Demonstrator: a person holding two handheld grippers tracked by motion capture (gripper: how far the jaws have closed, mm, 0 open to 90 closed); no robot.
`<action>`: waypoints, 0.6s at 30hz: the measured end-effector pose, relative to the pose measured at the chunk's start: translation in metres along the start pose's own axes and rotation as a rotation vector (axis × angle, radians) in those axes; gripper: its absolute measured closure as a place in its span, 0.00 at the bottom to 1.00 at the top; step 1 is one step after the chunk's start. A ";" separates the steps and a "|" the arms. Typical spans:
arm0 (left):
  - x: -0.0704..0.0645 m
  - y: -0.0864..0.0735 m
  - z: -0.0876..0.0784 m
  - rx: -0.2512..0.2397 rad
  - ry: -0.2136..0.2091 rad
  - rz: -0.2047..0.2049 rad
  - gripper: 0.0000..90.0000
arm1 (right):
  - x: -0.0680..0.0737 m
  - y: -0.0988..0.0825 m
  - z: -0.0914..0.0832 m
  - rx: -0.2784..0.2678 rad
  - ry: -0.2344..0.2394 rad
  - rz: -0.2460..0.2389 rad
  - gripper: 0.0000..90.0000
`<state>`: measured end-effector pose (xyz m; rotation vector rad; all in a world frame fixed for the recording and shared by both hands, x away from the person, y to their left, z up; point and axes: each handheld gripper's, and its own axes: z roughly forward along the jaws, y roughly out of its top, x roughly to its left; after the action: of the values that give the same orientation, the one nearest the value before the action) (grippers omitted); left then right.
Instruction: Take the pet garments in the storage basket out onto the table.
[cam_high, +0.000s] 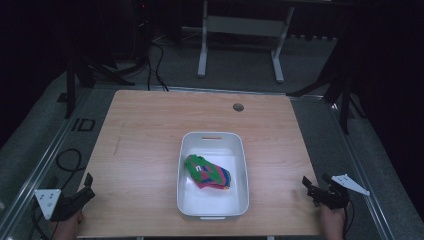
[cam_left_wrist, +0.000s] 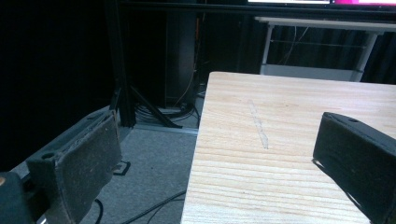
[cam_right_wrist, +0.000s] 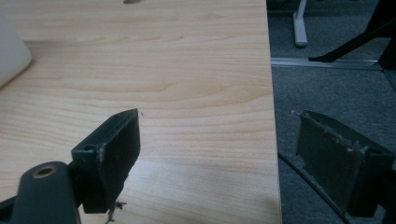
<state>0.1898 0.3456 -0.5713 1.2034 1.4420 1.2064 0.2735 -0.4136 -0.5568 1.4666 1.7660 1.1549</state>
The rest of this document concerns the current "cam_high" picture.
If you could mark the metal floor rail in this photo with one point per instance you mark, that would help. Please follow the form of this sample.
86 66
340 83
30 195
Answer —
360 160
40 160

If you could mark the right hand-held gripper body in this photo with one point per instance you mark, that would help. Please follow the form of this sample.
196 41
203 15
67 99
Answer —
335 195

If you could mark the white metal desk frame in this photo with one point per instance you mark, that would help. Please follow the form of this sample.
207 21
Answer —
243 26

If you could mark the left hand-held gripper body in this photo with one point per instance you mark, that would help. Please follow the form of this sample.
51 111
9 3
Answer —
63 206

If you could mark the person's right hand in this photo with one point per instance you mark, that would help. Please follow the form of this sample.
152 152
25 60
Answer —
332 222

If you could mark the white plastic bin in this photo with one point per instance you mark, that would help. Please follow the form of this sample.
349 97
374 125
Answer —
213 203

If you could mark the black metal stand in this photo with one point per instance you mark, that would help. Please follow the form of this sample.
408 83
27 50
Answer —
83 76
340 86

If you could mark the green striped cloth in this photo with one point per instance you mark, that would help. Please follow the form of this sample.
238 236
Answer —
206 173

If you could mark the person's left hand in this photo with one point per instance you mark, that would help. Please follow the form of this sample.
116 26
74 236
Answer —
68 227

